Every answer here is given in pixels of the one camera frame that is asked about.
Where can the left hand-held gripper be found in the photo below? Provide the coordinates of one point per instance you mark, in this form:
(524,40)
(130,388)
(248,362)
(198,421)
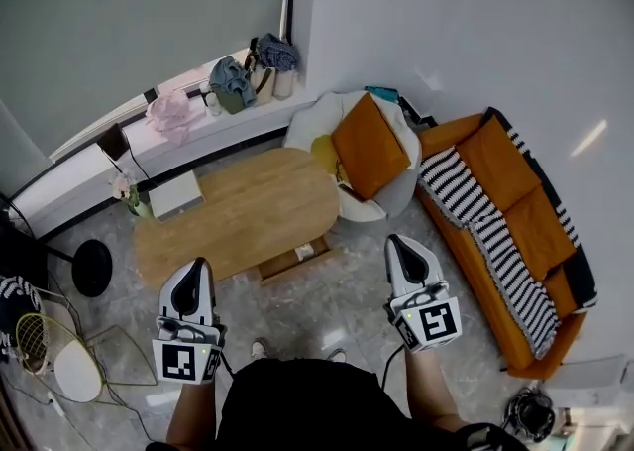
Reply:
(180,362)

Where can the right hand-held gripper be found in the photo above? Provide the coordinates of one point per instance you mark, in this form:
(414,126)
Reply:
(436,322)

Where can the person's left forearm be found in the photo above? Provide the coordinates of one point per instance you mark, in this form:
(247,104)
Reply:
(190,414)

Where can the person's right forearm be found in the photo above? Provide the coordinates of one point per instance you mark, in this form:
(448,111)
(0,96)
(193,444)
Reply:
(431,389)

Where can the wooden coffee table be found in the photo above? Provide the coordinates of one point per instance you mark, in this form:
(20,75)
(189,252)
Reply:
(238,211)

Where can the orange sofa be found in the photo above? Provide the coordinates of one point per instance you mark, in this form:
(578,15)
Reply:
(475,260)

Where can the grey white beanbag chair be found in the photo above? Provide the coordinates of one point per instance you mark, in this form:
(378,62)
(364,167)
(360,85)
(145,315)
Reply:
(396,191)

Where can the person's left shoe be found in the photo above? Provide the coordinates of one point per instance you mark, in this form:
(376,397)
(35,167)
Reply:
(260,349)

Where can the person's shoe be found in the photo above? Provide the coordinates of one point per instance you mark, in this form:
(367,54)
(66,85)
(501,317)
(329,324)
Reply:
(337,355)
(260,349)

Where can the black white striped blanket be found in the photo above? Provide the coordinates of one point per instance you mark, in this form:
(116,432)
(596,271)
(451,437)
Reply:
(495,231)

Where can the small glass vase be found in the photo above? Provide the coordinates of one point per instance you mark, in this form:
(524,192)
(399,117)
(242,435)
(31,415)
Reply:
(141,210)

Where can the black floor stand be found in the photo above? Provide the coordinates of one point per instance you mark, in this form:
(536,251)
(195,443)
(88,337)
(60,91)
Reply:
(92,268)

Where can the white grey speaker box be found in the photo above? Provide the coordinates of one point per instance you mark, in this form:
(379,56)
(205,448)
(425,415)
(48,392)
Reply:
(176,196)

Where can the white paper packet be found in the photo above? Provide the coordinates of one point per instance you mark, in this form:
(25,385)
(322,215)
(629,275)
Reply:
(305,251)

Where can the person's right shoe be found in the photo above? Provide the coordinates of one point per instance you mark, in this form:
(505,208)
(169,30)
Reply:
(337,355)

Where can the pink flower bunch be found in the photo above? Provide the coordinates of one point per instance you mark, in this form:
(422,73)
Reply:
(121,186)

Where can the orange sofa back cushion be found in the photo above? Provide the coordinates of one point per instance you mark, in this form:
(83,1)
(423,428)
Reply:
(495,161)
(540,236)

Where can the white round seat cushion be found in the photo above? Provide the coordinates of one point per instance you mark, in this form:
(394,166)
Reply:
(76,372)

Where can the orange square cushion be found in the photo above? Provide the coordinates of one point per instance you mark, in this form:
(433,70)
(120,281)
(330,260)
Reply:
(369,146)

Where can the small orange sofa cushion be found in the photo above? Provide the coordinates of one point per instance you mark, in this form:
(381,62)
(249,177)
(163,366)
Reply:
(562,293)

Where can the person's black shirt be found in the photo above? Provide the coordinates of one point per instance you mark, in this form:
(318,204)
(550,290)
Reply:
(307,409)

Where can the white window sill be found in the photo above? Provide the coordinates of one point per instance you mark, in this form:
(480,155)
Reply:
(74,181)

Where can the black throw with striped edge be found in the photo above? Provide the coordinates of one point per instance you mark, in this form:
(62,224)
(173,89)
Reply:
(579,270)

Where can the black white striped cloth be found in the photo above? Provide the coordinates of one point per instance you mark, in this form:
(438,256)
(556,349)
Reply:
(17,290)

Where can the small black panel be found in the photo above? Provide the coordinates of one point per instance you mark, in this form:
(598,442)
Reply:
(113,142)

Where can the teal cloth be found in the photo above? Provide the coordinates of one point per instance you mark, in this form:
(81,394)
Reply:
(381,93)

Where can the pink cloth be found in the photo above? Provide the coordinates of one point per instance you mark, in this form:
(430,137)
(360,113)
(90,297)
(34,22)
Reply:
(173,114)

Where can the clear jar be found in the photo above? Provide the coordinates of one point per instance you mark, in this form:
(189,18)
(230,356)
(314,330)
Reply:
(214,104)

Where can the white cabinet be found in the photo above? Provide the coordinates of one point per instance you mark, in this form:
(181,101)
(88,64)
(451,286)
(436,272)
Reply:
(584,379)

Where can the green bag with clothes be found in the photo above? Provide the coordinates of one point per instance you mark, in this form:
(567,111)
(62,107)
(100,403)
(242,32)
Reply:
(230,87)

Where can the white bag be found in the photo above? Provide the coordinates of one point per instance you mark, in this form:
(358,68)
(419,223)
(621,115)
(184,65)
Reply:
(285,84)

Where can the blue checked cloth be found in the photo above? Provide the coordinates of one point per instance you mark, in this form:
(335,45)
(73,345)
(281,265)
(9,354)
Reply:
(277,52)

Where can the grey roller blind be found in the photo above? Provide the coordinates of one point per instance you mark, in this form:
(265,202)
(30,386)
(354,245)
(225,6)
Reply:
(124,18)

